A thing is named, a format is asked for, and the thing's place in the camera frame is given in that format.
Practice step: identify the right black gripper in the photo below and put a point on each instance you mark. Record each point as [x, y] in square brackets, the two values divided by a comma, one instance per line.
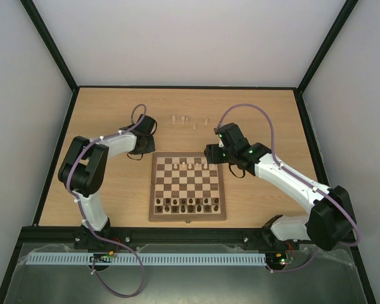
[211, 153]

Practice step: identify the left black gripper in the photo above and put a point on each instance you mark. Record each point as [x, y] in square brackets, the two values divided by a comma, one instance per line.
[151, 147]

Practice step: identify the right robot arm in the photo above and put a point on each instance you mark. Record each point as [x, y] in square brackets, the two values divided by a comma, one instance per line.
[328, 220]

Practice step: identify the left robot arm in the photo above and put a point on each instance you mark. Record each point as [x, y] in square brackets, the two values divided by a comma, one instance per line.
[83, 168]

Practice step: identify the wooden chess board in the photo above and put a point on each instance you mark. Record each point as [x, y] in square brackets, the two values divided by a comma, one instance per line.
[184, 183]

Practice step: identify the white slotted cable duct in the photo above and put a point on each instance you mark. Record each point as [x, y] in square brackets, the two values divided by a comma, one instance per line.
[149, 259]

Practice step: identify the black aluminium rail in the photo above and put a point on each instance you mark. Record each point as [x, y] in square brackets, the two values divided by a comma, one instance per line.
[142, 235]

